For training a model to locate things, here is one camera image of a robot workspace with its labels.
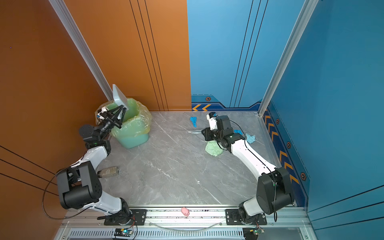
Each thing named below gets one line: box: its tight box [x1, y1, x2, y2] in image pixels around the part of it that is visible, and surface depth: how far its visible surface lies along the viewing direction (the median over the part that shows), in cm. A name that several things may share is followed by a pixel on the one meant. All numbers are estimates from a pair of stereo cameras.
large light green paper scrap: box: [205, 140, 224, 157], surface depth 99 cm
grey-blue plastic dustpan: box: [112, 84, 129, 120], surface depth 74 cm
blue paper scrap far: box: [189, 116, 198, 128], surface depth 117 cm
